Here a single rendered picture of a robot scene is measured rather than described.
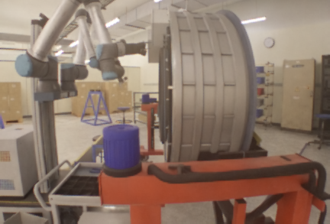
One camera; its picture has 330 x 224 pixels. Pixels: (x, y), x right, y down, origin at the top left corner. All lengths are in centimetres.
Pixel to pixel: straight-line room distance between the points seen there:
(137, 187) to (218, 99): 67
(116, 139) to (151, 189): 19
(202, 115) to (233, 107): 18
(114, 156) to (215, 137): 70
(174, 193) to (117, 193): 18
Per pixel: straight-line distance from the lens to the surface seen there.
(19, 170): 186
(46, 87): 156
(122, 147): 58
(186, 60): 109
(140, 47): 126
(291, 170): 66
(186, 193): 64
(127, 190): 63
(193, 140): 113
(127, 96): 902
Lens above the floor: 124
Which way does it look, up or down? 4 degrees down
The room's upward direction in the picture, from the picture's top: straight up
